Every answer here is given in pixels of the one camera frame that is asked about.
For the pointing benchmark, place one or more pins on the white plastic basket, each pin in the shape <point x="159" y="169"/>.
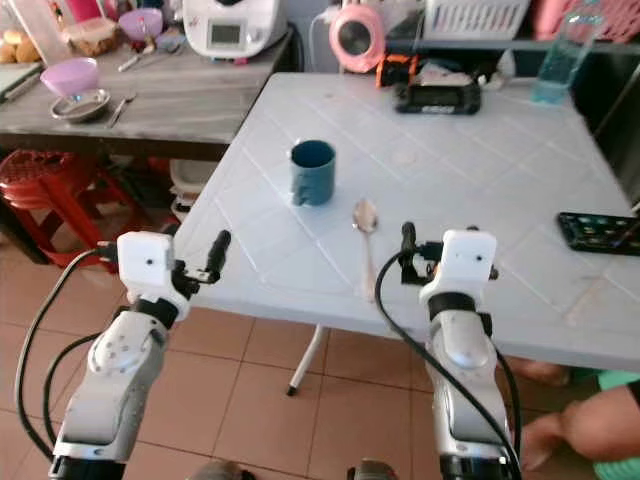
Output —
<point x="475" y="18"/>

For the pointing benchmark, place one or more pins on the large purple plastic bowl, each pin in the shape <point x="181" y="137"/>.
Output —
<point x="70" y="76"/>

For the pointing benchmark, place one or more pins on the small purple plastic bowl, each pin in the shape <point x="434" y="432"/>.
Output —
<point x="140" y="22"/>

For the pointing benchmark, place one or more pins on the stainless steel plate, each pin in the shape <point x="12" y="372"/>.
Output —
<point x="80" y="107"/>

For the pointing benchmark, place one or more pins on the black patterned phone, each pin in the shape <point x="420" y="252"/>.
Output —
<point x="600" y="232"/>

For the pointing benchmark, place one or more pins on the red plastic stool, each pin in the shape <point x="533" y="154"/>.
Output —
<point x="50" y="185"/>

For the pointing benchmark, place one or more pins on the white kitchen appliance with screen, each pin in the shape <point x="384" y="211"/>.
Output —
<point x="235" y="25"/>

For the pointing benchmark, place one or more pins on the orange and black device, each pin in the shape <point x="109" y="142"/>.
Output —
<point x="396" y="68"/>

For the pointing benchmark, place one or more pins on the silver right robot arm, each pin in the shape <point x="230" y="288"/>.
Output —
<point x="465" y="385"/>

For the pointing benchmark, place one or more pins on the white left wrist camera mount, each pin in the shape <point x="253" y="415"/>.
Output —
<point x="145" y="262"/>

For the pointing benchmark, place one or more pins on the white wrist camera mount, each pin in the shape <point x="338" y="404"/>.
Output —
<point x="145" y="262"/>
<point x="465" y="262"/>

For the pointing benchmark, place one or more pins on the pink plastic basket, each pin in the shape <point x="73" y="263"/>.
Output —
<point x="585" y="15"/>

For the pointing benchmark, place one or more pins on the flat black electronic device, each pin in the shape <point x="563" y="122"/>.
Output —
<point x="436" y="98"/>

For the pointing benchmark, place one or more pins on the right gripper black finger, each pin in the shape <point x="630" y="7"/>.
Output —
<point x="408" y="240"/>

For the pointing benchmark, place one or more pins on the metal fork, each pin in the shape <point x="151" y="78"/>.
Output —
<point x="122" y="109"/>
<point x="132" y="58"/>

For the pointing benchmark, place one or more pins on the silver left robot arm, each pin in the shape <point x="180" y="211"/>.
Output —
<point x="110" y="390"/>

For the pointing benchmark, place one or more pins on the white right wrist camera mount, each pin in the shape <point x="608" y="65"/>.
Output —
<point x="465" y="262"/>

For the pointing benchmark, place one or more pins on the clear blue plastic container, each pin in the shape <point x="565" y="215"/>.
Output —
<point x="565" y="66"/>

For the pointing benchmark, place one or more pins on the grey wood-grain table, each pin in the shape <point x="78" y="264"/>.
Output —
<point x="190" y="100"/>

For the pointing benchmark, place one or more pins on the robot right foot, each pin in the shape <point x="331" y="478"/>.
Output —
<point x="375" y="472"/>

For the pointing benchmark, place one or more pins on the tall clear plastic container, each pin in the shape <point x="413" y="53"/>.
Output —
<point x="40" y="25"/>

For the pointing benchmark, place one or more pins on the metal spoon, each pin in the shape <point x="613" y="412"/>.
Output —
<point x="365" y="214"/>

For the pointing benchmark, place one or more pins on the white plastic table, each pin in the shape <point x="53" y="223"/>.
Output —
<point x="460" y="160"/>

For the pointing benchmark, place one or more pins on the round pink appliance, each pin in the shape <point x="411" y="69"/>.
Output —
<point x="357" y="38"/>

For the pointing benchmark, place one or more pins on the seated person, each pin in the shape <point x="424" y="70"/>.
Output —
<point x="600" y="420"/>

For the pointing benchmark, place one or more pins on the blue ceramic mug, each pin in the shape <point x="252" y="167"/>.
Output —
<point x="313" y="178"/>

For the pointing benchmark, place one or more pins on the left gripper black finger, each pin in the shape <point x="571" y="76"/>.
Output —
<point x="220" y="250"/>

